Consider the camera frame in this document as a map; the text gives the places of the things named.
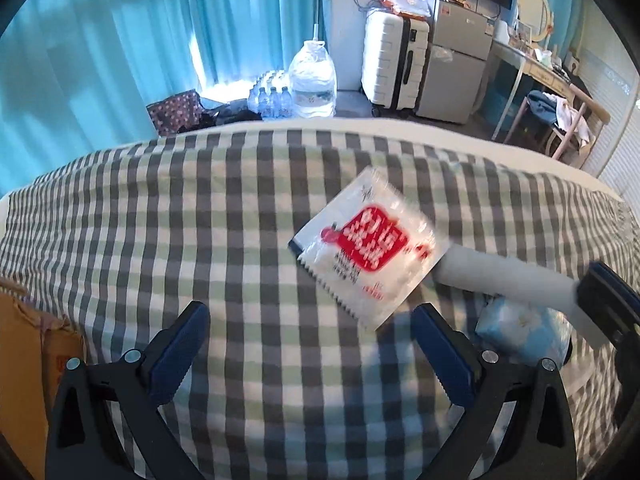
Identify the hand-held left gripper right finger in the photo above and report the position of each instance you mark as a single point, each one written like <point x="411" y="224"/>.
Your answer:
<point x="445" y="360"/>

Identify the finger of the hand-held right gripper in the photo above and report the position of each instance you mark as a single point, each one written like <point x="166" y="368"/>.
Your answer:
<point x="607" y="290"/>

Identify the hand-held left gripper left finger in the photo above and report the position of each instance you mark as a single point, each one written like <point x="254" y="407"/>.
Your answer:
<point x="175" y="355"/>

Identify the white lint roller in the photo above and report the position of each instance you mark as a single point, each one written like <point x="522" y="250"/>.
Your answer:
<point x="515" y="280"/>

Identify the red and white packet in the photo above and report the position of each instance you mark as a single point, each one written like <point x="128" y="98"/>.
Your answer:
<point x="370" y="250"/>

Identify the brown cardboard box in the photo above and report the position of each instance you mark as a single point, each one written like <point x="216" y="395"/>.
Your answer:
<point x="30" y="340"/>

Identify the light blue tissue pack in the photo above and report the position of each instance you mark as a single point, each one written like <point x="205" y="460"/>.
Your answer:
<point x="525" y="327"/>

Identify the checked grey white blanket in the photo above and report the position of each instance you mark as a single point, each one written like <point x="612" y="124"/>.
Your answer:
<point x="250" y="240"/>

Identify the wooden chair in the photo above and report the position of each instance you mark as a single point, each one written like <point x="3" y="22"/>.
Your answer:
<point x="565" y="120"/>

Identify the clothes on chair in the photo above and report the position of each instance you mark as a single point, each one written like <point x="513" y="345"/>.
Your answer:
<point x="552" y="110"/>

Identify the wooden dressing desk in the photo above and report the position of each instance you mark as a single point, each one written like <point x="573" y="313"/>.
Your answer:
<point x="530" y="75"/>

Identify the patterned fabric bag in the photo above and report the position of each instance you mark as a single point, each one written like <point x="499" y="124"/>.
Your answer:
<point x="175" y="112"/>

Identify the dark clothes pile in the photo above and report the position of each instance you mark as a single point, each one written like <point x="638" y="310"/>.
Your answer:
<point x="232" y="112"/>

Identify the grey mini fridge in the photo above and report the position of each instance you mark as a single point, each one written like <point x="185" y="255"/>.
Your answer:
<point x="455" y="67"/>

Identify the pack of small water bottles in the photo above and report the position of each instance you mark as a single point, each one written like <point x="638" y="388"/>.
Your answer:
<point x="270" y="95"/>

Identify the oval white mirror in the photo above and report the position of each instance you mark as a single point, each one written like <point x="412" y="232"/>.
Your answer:
<point x="534" y="12"/>

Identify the white suitcase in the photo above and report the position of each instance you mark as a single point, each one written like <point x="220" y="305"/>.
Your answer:
<point x="392" y="60"/>

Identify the large clear water jug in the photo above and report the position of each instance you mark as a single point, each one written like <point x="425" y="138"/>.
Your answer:
<point x="312" y="82"/>

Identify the blue curtain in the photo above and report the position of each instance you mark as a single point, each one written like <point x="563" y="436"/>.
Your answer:
<point x="150" y="35"/>

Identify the white mop pole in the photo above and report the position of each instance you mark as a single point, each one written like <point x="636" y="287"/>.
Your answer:
<point x="316" y="5"/>

